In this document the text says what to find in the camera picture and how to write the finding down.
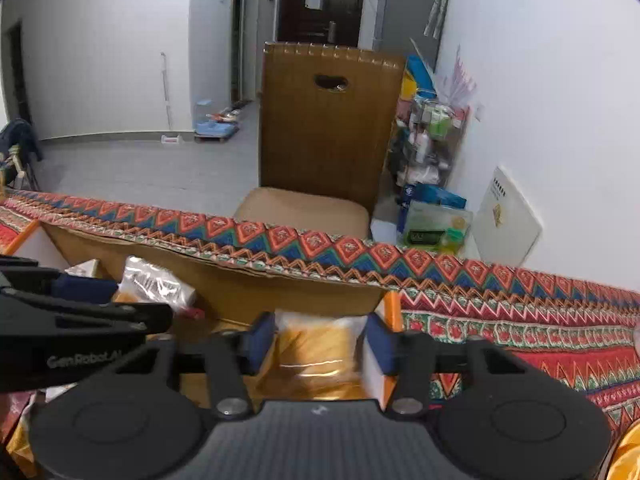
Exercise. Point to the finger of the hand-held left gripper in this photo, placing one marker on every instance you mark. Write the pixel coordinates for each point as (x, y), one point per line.
(100, 317)
(82, 289)

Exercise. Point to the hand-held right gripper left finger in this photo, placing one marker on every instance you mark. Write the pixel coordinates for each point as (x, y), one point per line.
(261, 342)

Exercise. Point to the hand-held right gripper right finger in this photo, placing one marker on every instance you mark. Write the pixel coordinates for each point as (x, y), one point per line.
(379, 345)

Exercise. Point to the translucent yellow snack packet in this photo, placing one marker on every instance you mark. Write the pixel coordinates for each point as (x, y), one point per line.
(315, 350)

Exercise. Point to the red cardboard box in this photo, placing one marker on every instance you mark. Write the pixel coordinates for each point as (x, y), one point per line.
(225, 280)

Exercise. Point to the clear orange snack packet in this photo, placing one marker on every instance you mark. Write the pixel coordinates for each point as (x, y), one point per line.
(155, 282)

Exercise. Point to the red patterned tablecloth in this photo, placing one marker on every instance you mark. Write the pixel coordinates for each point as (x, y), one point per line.
(500, 310)

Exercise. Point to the green clear package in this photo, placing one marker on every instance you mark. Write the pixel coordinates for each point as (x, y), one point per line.
(435, 230)

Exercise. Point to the dark blue jacket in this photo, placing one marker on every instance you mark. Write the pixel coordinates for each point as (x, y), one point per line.
(20, 145)

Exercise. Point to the blue package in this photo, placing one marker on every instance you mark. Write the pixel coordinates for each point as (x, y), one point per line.
(435, 195)

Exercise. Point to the white square board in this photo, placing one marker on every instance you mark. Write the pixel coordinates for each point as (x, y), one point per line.
(507, 220)

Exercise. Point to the brown wooden chair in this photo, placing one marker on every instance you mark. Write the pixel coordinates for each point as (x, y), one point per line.
(320, 150)

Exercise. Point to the blue floor tray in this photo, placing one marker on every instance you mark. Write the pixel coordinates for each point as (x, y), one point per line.
(217, 131)

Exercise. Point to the white mop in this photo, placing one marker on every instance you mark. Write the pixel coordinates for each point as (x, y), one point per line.
(166, 95)

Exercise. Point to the clear plastic jug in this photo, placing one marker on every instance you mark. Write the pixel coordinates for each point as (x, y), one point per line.
(202, 111)

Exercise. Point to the yellow plastic container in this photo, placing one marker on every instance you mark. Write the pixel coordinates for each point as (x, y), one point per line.
(407, 87)

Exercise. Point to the yellow foil snack packet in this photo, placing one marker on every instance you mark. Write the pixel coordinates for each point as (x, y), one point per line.
(627, 455)

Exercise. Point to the interior side door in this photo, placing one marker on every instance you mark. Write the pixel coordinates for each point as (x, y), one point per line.
(245, 35)

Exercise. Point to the grey refrigerator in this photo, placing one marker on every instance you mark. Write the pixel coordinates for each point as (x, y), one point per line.
(400, 20)

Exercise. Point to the dark entrance door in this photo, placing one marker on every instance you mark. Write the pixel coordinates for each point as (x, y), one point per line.
(340, 10)

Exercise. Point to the folded hanging umbrella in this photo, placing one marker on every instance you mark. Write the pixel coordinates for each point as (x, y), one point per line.
(436, 10)

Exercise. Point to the pink wall decoration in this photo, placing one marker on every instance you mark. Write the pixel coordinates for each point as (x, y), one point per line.
(457, 80)

